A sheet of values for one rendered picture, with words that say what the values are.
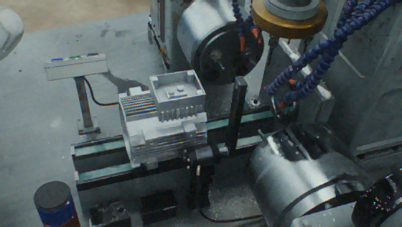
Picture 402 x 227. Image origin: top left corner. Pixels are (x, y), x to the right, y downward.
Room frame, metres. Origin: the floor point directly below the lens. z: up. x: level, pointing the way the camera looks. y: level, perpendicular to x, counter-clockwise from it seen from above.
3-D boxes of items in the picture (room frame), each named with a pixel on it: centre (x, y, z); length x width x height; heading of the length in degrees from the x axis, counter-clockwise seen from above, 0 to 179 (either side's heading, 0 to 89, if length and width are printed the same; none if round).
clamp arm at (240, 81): (0.69, -0.07, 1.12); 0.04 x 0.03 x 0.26; 113
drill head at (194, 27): (1.20, 0.00, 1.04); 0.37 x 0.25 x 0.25; 23
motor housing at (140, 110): (0.76, 0.12, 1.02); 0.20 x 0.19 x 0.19; 113
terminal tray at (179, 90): (0.78, 0.08, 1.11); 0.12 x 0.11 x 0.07; 113
